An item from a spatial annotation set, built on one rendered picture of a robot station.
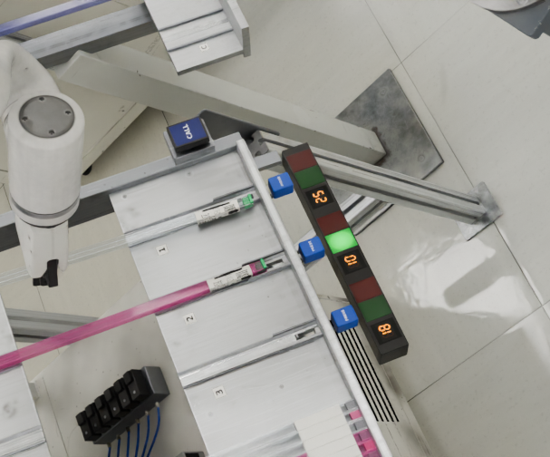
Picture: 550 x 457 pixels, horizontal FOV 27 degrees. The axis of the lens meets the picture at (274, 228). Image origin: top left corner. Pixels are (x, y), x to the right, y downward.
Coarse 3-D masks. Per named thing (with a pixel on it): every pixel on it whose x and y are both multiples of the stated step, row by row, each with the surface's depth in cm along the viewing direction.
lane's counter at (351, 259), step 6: (348, 252) 153; (354, 252) 153; (342, 258) 152; (348, 258) 152; (354, 258) 152; (360, 258) 152; (342, 264) 152; (348, 264) 152; (354, 264) 152; (360, 264) 152; (348, 270) 152; (354, 270) 152
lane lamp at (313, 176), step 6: (312, 168) 160; (318, 168) 160; (294, 174) 159; (300, 174) 159; (306, 174) 159; (312, 174) 159; (318, 174) 159; (300, 180) 159; (306, 180) 159; (312, 180) 159; (318, 180) 159; (324, 180) 159; (300, 186) 158; (306, 186) 158
